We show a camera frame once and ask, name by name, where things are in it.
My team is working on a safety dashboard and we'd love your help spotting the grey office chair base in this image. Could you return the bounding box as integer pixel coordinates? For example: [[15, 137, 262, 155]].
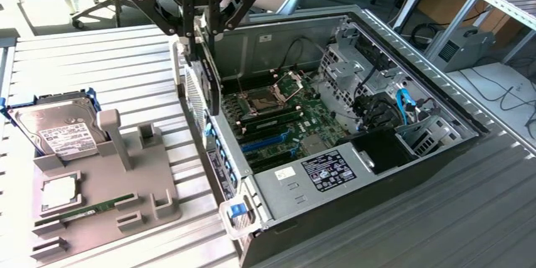
[[70, 0, 142, 29]]

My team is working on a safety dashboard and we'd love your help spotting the black RAM slot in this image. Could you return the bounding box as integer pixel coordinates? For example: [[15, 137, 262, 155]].
[[220, 72, 276, 87]]

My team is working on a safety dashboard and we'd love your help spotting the metal socket cover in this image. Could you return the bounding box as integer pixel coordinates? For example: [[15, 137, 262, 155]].
[[272, 72, 307, 104]]

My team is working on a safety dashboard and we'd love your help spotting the grey table end cap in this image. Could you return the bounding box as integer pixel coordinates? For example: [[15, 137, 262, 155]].
[[0, 28, 20, 48]]

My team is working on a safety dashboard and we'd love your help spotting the black installed RAM stick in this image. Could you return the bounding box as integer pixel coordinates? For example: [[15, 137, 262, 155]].
[[240, 109, 306, 132]]

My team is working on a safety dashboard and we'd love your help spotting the green motherboard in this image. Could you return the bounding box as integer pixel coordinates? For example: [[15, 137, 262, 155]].
[[220, 70, 362, 173]]

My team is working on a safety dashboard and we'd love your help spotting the hard disk with blue carrier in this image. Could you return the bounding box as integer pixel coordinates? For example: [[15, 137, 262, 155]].
[[0, 84, 106, 161]]

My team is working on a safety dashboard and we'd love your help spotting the blue expansion slot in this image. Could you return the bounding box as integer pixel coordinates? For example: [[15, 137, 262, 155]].
[[240, 136, 284, 153]]

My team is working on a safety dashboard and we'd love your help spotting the silver chipset heatsink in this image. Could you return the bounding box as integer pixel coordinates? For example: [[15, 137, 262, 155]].
[[300, 134, 330, 156]]

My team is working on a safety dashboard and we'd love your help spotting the grey plastic parts rack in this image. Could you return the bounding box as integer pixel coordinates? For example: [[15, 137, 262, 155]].
[[27, 107, 186, 261]]

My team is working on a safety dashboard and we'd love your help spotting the black plastic fan shroud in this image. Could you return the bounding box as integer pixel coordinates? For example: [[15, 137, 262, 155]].
[[338, 128, 420, 176]]

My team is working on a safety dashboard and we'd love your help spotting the grey power supply unit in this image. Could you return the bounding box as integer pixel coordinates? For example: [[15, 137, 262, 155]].
[[250, 142, 376, 222]]

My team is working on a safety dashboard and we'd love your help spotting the metal disk bay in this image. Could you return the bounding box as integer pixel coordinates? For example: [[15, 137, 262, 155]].
[[395, 117, 462, 159]]

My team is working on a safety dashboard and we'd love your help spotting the aluminium slat table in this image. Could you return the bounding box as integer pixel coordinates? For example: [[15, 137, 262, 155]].
[[424, 0, 536, 62]]

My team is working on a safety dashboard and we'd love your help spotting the silver CPU chip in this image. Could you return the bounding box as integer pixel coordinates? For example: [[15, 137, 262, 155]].
[[42, 178, 83, 211]]

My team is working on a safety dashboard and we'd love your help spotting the green RAM stick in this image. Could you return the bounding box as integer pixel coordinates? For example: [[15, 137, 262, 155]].
[[40, 192, 138, 223]]

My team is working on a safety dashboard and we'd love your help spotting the open black PC case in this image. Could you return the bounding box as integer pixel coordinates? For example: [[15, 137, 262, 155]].
[[167, 4, 494, 268]]

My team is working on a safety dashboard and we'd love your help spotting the black looped wire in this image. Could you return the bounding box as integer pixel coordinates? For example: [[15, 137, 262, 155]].
[[280, 37, 326, 73]]

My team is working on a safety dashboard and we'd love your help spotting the black wire bundle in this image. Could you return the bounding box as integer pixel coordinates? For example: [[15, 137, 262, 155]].
[[354, 95, 399, 131]]

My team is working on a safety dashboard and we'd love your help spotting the blue SATA wire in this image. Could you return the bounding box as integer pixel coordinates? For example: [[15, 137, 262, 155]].
[[395, 87, 420, 127]]

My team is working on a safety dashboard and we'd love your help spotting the grey machine with handle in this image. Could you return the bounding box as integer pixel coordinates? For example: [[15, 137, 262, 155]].
[[435, 26, 498, 73]]

